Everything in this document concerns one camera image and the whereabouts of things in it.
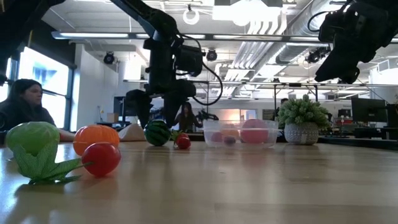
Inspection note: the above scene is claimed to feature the black ceiling camera cluster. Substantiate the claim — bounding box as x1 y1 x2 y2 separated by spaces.
305 46 331 65

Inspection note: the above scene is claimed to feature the clear plastic tupperware container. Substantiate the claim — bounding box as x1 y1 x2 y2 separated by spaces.
202 119 282 149

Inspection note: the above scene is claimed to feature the small red toy strawberry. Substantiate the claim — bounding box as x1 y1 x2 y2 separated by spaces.
170 129 192 150

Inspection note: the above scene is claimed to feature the red tomato with green leaf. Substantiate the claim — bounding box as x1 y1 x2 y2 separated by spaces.
12 141 122 187

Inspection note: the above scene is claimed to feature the large red toy apple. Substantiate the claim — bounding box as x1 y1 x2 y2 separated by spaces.
240 119 270 144

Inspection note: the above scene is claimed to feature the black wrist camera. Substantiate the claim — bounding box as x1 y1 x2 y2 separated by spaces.
318 11 346 44
174 44 205 78

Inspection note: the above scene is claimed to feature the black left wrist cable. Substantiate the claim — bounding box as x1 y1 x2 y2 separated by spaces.
186 62 224 106

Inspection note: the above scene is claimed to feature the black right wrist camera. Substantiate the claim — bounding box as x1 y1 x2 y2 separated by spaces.
318 11 346 44

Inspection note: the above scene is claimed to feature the long ceiling light strip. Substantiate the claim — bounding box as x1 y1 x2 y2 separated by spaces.
51 30 324 43

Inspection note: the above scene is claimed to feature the orange toy ball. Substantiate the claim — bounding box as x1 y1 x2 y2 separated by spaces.
73 124 121 157

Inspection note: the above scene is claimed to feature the light green toy ball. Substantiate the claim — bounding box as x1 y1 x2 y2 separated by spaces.
5 121 60 156

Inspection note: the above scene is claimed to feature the large bright window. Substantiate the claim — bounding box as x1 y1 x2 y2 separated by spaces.
0 46 74 131

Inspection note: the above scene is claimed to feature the peach coloured toy fruit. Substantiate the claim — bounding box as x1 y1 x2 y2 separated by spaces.
221 126 240 139

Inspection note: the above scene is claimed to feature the black computer monitor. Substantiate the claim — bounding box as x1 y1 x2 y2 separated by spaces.
113 95 146 118
386 102 398 128
351 97 388 123

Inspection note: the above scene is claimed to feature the pale pink cloth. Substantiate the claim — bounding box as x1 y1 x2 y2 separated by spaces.
58 123 147 143

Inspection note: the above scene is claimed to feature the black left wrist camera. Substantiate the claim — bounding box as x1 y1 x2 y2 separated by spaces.
174 44 205 78

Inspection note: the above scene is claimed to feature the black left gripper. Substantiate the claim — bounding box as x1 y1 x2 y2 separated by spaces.
126 34 197 129

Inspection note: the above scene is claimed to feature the person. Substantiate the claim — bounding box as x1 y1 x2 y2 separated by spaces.
0 78 63 141
269 98 289 121
174 101 200 133

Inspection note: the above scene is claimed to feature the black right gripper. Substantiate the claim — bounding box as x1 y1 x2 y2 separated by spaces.
315 2 392 84

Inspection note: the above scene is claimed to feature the white ceiling ring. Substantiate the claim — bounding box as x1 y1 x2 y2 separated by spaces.
182 7 200 26

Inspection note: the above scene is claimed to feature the striped green watermelon ball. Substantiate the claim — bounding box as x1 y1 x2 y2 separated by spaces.
144 119 172 147

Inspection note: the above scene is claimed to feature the potted green succulent plant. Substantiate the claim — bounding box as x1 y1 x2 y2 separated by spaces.
275 93 332 146

